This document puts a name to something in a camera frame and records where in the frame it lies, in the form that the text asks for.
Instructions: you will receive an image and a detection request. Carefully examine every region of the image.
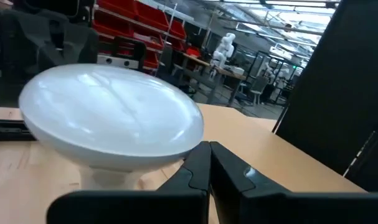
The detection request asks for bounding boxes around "light wooden desk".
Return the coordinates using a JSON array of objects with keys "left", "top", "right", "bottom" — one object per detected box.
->
[{"left": 138, "top": 103, "right": 367, "bottom": 194}]

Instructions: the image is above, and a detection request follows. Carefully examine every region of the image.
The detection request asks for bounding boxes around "red storage bin shelving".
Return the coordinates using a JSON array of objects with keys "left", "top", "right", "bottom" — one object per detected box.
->
[{"left": 92, "top": 0, "right": 188, "bottom": 70}]

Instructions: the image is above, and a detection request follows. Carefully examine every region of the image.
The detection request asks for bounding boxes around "black divider panel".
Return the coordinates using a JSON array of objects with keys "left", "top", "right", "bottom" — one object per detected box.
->
[{"left": 275, "top": 0, "right": 378, "bottom": 192}]

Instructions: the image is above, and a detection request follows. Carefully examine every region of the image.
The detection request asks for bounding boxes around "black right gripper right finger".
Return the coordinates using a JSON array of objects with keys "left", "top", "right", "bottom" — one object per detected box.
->
[{"left": 209, "top": 141, "right": 378, "bottom": 224}]

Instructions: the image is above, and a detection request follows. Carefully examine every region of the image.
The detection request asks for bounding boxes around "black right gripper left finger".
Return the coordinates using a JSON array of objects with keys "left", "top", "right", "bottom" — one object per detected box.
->
[{"left": 47, "top": 141, "right": 212, "bottom": 224}]

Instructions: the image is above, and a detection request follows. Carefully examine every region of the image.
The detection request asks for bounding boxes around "black aluminium table frame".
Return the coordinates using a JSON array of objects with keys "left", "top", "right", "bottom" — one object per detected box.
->
[{"left": 0, "top": 119, "right": 37, "bottom": 142}]

